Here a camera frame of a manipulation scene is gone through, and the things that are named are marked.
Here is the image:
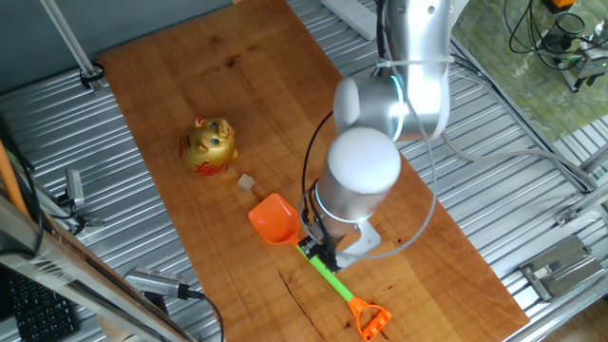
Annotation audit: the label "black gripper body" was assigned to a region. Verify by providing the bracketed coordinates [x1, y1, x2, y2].
[306, 231, 341, 267]

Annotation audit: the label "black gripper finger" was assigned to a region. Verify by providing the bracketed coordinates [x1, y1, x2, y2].
[297, 236, 319, 261]
[327, 251, 345, 276]

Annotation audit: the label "orange green toy shovel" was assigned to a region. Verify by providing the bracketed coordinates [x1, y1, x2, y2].
[247, 192, 393, 342]

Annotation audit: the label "gold piggy bank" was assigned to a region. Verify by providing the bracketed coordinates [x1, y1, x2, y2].
[179, 117, 239, 177]

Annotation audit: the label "brown wooden board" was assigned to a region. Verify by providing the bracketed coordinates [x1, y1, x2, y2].
[98, 0, 531, 342]

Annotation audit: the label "grey metal hinge plate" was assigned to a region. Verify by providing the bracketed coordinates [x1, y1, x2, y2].
[519, 234, 606, 303]

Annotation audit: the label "green marbled mat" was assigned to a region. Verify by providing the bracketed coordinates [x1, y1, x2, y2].
[448, 0, 608, 143]

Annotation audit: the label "black keyboard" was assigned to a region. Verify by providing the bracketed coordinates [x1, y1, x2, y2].
[6, 273, 81, 342]

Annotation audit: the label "black pole clamp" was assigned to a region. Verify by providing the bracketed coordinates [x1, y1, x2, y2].
[79, 61, 106, 90]

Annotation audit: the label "orange pole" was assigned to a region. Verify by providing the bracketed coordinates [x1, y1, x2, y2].
[0, 140, 30, 219]

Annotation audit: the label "silver tripod pole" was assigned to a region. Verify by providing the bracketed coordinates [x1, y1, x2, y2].
[39, 0, 106, 94]

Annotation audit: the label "black mesh pen cup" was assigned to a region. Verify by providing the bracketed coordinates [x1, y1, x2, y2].
[541, 11, 586, 55]

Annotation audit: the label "grey handheld gripper device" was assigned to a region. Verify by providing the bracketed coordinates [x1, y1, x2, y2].
[564, 18, 608, 94]

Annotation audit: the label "orange box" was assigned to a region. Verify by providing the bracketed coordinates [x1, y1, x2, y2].
[541, 0, 579, 14]

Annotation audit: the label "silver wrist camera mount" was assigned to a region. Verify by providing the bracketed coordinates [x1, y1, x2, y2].
[332, 218, 383, 271]

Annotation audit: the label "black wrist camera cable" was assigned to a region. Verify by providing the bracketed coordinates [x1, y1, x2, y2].
[300, 109, 339, 267]

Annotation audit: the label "black stand camera cable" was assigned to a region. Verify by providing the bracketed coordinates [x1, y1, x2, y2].
[187, 288, 225, 342]

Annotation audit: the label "grey gripper cable loop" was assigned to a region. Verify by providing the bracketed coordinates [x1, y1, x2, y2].
[297, 28, 439, 261]

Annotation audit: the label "silver camera on stand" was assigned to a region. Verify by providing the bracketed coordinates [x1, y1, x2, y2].
[123, 267, 206, 301]

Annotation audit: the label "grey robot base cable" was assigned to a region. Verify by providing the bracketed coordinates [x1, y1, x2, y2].
[440, 131, 599, 192]

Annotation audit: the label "small metal corner bracket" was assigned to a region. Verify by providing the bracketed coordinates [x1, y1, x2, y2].
[554, 207, 580, 227]

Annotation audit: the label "silver metal frame bar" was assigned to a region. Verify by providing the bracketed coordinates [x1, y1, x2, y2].
[0, 195, 196, 342]

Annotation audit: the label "aluminium frame rail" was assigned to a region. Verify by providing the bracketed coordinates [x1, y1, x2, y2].
[578, 142, 608, 176]

